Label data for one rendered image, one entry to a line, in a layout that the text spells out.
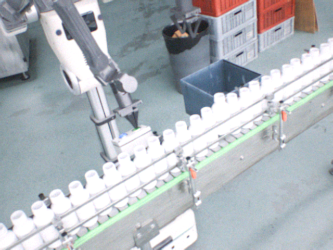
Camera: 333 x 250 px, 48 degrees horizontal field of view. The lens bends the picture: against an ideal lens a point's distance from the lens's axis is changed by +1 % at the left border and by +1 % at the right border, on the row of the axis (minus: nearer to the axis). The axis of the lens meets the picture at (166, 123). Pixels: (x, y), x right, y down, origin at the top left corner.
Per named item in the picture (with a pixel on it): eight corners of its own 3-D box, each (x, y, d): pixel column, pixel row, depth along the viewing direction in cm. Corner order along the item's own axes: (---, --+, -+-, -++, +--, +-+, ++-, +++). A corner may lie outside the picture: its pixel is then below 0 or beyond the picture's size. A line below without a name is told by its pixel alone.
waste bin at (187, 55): (189, 103, 357) (180, 42, 320) (163, 88, 389) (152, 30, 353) (225, 85, 374) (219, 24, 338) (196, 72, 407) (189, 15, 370)
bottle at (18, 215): (49, 251, 115) (29, 215, 106) (30, 262, 113) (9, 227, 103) (43, 238, 119) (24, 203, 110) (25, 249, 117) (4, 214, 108)
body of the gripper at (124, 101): (143, 103, 138) (136, 85, 136) (119, 115, 134) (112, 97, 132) (136, 103, 144) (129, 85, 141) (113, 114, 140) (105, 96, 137)
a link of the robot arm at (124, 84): (106, 58, 135) (91, 75, 132) (120, 55, 125) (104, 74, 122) (128, 81, 140) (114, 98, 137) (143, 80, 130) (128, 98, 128)
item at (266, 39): (260, 53, 418) (259, 34, 405) (233, 45, 447) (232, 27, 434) (294, 33, 444) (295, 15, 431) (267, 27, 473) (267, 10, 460)
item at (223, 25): (218, 40, 357) (217, 18, 344) (189, 33, 384) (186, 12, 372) (257, 18, 386) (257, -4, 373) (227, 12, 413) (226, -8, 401)
